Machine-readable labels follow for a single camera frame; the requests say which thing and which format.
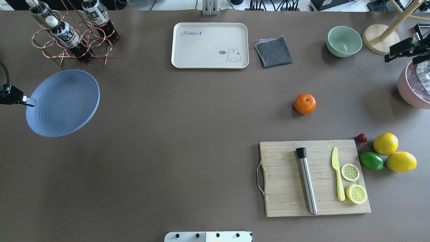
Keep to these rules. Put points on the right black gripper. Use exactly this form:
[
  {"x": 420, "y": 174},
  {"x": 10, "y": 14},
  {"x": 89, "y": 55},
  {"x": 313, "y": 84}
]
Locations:
[{"x": 403, "y": 48}]

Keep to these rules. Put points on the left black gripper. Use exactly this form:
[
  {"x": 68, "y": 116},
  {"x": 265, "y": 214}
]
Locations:
[{"x": 10, "y": 94}]

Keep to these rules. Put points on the blue round plate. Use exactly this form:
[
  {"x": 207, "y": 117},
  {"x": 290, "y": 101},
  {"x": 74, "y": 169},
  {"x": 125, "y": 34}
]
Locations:
[{"x": 65, "y": 102}]

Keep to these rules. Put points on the orange mandarin fruit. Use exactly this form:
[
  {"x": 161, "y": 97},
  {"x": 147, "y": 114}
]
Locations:
[{"x": 305, "y": 103}]

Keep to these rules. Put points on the pink bowl with ice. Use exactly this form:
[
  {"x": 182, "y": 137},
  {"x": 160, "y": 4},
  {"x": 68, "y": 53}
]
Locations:
[{"x": 411, "y": 89}]

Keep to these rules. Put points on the wooden stand with round base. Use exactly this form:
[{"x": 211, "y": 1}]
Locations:
[{"x": 379, "y": 37}]

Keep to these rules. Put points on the front tea bottle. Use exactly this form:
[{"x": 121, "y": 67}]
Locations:
[{"x": 68, "y": 38}]

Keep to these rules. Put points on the tea bottle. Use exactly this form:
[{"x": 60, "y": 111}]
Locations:
[
  {"x": 68, "y": 38},
  {"x": 99, "y": 18},
  {"x": 40, "y": 11}
]

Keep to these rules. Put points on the green ceramic bowl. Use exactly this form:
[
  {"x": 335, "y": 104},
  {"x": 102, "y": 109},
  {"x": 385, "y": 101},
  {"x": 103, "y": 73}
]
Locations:
[{"x": 343, "y": 41}]

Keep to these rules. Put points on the left rear tea bottle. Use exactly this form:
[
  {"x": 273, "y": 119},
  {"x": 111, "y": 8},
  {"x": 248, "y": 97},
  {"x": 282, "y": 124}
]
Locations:
[{"x": 40, "y": 11}]

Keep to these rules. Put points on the upper whole lemon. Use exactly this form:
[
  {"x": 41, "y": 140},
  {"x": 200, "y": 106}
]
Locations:
[{"x": 386, "y": 144}]

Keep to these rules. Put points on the whole lemon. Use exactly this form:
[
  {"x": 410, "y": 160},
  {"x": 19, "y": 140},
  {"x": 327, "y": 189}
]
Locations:
[
  {"x": 401, "y": 162},
  {"x": 386, "y": 144}
]

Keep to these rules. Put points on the small red strawberry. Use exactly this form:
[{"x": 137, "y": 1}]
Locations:
[{"x": 362, "y": 138}]

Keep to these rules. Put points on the right rear tea bottle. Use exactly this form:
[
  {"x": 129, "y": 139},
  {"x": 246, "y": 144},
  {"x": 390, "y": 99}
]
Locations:
[{"x": 99, "y": 18}]

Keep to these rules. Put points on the lower whole lemon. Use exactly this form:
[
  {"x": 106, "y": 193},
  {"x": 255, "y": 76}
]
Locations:
[{"x": 401, "y": 162}]

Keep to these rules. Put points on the green lime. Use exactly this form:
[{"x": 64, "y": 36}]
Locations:
[{"x": 371, "y": 161}]

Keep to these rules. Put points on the upper lemon slice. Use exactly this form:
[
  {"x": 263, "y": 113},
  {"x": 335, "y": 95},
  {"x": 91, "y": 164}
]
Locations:
[{"x": 350, "y": 172}]

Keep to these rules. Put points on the lemon slice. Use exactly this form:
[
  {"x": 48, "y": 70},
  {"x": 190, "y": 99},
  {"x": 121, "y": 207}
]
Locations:
[
  {"x": 350, "y": 172},
  {"x": 356, "y": 194}
]

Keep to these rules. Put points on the grey folded cloth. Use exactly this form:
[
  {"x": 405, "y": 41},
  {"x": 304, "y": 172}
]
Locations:
[{"x": 273, "y": 52}]

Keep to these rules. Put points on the steel muddler with black tip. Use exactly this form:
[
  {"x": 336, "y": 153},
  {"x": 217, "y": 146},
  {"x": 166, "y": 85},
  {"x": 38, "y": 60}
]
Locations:
[{"x": 305, "y": 170}]

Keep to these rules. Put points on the lower lemon slice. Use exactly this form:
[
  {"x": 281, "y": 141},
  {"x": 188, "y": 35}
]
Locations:
[{"x": 356, "y": 194}]

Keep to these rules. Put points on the yellow plastic knife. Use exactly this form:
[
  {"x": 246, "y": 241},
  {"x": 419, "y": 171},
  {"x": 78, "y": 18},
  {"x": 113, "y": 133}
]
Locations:
[{"x": 336, "y": 167}]

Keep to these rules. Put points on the cream rabbit tray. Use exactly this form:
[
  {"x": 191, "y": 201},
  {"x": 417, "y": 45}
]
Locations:
[{"x": 210, "y": 46}]

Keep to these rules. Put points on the copper wire bottle rack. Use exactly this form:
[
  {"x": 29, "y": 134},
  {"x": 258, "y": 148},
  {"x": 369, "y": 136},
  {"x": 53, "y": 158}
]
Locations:
[{"x": 79, "y": 21}]

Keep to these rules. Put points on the grey metal mount bracket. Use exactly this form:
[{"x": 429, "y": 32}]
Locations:
[{"x": 210, "y": 7}]

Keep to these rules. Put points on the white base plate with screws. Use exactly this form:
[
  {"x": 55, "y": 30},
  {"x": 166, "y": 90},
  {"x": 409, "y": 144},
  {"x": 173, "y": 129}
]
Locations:
[{"x": 209, "y": 236}]

